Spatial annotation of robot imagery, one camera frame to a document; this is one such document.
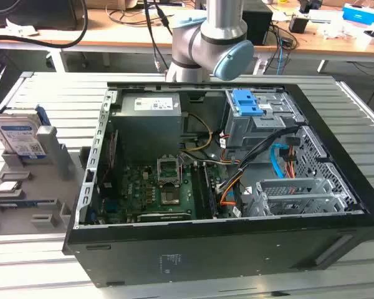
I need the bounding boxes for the hard disk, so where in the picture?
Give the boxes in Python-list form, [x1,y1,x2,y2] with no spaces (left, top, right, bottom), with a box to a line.
[0,105,52,161]

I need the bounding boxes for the grey metal disk bay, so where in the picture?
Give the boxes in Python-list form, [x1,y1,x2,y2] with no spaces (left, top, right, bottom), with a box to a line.
[246,178,359,217]

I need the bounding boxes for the white crumpled paper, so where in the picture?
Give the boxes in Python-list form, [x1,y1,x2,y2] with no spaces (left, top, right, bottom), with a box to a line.
[5,17,39,37]

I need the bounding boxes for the large black box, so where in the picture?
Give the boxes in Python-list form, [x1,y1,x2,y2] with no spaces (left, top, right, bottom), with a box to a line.
[0,0,79,31]

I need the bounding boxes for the silver CPU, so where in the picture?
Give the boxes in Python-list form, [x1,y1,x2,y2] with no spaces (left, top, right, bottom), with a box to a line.
[0,181,22,196]

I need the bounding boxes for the grey parts rack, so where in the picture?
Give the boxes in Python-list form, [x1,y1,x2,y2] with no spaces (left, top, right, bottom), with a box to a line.
[0,124,91,233]

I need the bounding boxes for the blue RAM stick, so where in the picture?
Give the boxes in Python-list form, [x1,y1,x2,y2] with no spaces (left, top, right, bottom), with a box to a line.
[0,201,55,209]

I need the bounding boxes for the grey power supply unit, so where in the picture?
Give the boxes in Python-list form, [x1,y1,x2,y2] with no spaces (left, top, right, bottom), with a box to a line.
[110,93,185,156]

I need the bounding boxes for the green motherboard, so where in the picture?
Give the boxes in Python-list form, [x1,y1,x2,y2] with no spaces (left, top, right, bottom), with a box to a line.
[95,163,221,224]

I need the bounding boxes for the metal socket cover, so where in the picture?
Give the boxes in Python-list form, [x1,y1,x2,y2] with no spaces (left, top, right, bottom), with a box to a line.
[156,154,183,187]

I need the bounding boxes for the CPU socket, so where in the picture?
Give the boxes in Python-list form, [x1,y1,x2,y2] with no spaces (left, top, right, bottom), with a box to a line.
[160,186,182,206]

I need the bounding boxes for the black RAM slot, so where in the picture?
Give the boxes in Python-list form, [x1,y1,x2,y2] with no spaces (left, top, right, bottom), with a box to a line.
[191,163,208,219]
[203,163,219,218]

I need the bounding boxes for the blue plastic drive latch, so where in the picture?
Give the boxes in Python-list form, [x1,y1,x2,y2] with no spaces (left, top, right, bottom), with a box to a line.
[233,89,264,116]

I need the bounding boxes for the grey metal drive cage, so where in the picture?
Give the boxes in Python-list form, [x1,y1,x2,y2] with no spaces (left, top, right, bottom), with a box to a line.
[223,88,305,156]

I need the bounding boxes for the black speaker box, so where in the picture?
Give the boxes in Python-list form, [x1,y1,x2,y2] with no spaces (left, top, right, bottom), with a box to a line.
[242,2,274,46]

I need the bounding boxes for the black open PC case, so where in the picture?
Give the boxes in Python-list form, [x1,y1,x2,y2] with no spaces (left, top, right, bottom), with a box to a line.
[61,81,374,289]

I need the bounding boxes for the small black cube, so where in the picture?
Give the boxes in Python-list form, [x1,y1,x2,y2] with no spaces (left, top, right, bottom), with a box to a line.
[289,15,310,34]

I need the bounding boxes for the blue cardboard box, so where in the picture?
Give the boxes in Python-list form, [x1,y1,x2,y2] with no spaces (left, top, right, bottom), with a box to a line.
[342,3,374,24]

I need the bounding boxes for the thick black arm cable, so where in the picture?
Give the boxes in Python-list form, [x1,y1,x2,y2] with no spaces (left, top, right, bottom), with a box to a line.
[0,0,89,50]

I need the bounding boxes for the wooden desk with white frame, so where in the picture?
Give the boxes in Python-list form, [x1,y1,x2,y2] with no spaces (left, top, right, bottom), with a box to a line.
[246,2,374,74]
[0,6,175,73]

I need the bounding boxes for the thin black hanging cables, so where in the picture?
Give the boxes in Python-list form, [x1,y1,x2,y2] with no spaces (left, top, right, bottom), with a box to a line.
[143,0,174,74]

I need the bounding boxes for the yellow wire bundle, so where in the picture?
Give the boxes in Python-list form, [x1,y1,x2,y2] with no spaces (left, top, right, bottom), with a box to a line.
[180,112,213,153]

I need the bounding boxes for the orange wire bundle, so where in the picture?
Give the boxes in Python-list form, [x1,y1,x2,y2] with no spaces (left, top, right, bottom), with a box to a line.
[218,169,247,208]

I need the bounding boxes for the black sleeved cable bundle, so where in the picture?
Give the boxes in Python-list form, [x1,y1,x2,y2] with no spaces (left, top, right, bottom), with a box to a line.
[216,126,300,194]

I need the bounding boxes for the blue hanging cable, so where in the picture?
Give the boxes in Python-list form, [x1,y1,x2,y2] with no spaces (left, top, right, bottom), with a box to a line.
[276,34,285,75]

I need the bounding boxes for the blue data wire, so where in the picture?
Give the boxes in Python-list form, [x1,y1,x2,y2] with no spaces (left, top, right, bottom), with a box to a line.
[269,143,292,179]

